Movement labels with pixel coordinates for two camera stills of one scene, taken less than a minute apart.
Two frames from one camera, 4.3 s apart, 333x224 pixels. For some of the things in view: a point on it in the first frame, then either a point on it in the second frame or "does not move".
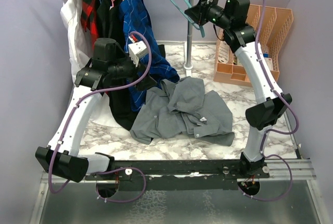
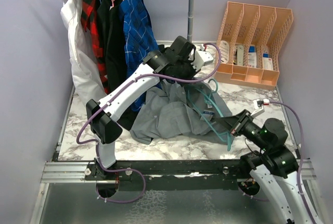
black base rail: [180, 175] does not move
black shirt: [111, 24] does not move
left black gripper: [135, 76] -> [192, 72]
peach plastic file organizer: [228, 67] does not move
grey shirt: [182, 108] does not move
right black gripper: [197, 12] -> [233, 125]
